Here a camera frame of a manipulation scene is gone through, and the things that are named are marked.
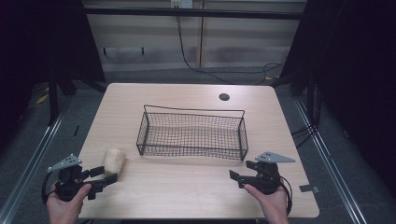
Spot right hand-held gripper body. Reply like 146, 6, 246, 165
253, 150, 296, 196

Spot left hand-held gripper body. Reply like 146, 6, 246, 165
46, 153, 98, 202

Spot pale bread roll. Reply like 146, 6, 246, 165
102, 147, 127, 178

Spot black wire mesh basket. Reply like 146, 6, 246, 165
135, 104, 249, 162

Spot person's right hand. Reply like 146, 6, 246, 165
243, 183, 290, 224

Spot person's left hand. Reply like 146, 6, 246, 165
45, 183, 93, 224

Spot grey tape piece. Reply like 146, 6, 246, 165
298, 184, 321, 194

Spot yellow floor tape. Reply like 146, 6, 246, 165
35, 91, 51, 105

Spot black metal stand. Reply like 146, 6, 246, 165
305, 73, 322, 133

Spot black curtain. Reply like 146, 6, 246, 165
0, 0, 106, 150
279, 0, 396, 188

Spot black horizontal metal bar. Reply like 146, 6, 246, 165
81, 7, 308, 21

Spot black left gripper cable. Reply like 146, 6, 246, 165
41, 171, 57, 205

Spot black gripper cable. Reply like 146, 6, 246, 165
279, 175, 294, 217
41, 171, 57, 205

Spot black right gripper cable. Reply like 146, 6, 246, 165
279, 175, 294, 217

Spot aluminium floor rail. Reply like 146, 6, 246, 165
0, 94, 76, 224
293, 96, 370, 224

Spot black floor cables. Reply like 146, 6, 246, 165
290, 122, 320, 149

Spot long black wall cable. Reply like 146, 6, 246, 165
175, 14, 285, 86

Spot white wall socket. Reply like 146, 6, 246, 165
170, 0, 194, 9

